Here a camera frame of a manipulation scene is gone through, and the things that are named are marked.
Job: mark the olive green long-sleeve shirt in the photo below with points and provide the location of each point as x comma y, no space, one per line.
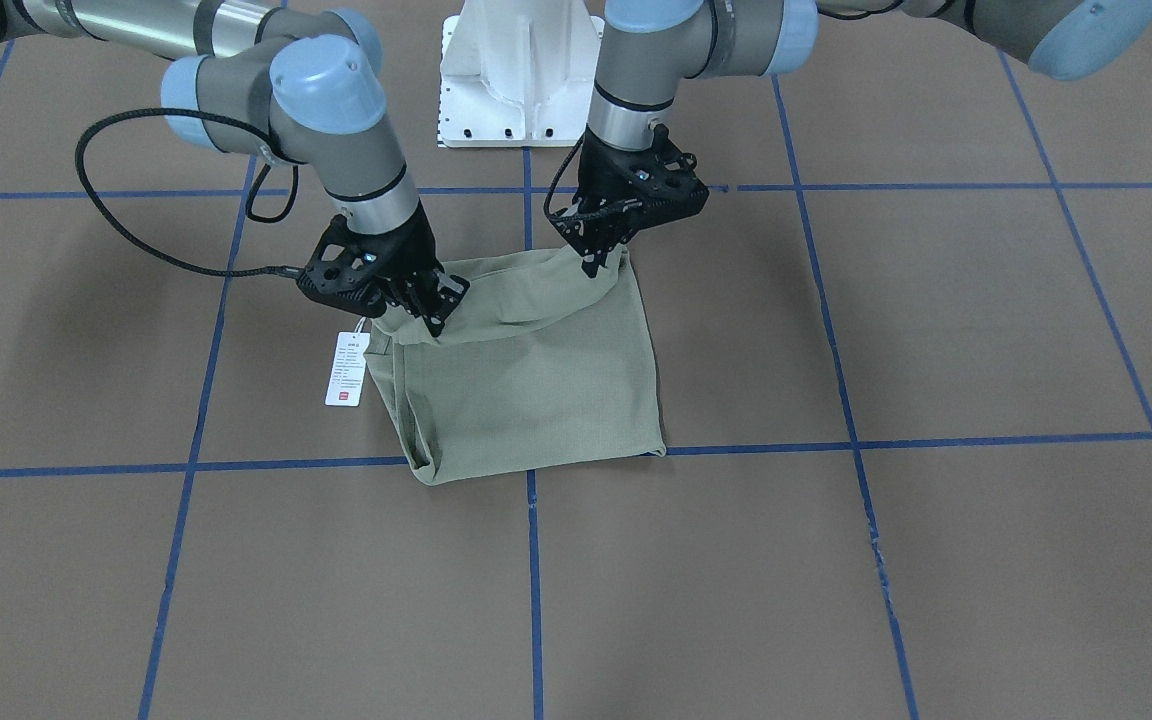
540,366

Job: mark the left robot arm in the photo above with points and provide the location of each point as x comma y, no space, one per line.
650,47

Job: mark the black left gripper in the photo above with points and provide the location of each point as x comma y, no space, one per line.
598,184

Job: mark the white paper hang tag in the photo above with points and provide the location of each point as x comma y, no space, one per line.
348,375

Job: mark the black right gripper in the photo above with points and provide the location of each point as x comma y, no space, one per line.
407,251

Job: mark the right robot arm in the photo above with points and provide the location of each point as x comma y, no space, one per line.
293,90

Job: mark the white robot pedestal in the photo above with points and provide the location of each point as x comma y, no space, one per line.
517,74

